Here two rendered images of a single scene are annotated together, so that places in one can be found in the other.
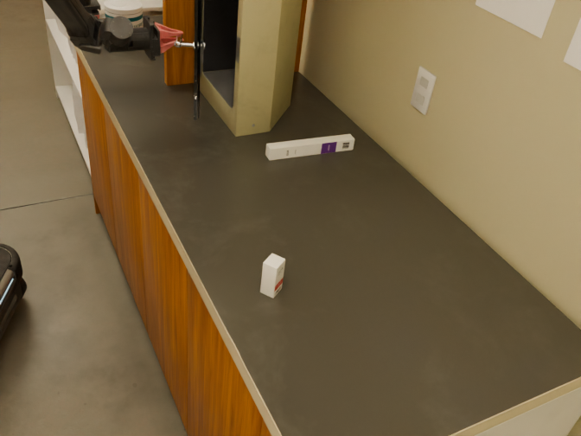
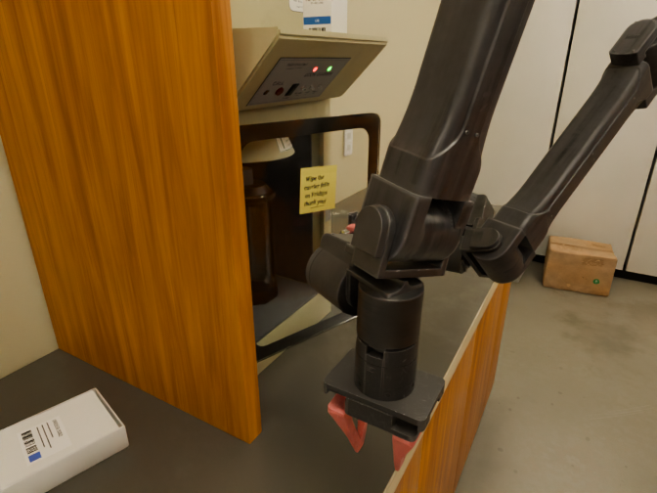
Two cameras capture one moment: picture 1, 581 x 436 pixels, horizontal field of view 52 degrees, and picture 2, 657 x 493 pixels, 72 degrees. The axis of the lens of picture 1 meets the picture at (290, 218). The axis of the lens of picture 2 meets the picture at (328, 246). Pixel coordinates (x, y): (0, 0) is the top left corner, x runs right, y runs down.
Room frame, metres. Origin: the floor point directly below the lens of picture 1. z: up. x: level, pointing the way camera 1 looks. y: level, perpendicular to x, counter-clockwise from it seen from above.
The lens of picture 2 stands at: (1.95, 0.98, 1.48)
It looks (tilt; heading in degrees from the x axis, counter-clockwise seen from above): 23 degrees down; 241
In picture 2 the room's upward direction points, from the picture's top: straight up
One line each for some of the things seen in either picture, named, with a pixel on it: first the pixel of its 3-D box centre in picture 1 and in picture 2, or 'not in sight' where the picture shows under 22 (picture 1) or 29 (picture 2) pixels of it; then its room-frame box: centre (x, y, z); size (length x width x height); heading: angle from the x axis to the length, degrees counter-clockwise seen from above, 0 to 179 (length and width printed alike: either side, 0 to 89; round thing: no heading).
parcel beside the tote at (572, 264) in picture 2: not in sight; (577, 264); (-0.97, -0.69, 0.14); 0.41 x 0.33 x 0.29; 128
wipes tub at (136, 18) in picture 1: (124, 24); not in sight; (2.07, 0.68, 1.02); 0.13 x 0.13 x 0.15
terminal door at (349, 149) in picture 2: (196, 33); (313, 237); (1.62, 0.33, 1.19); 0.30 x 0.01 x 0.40; 11
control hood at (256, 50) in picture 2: not in sight; (311, 69); (1.62, 0.32, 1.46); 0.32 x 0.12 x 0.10; 31
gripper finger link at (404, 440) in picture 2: not in sight; (389, 425); (1.73, 0.71, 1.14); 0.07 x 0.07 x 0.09; 31
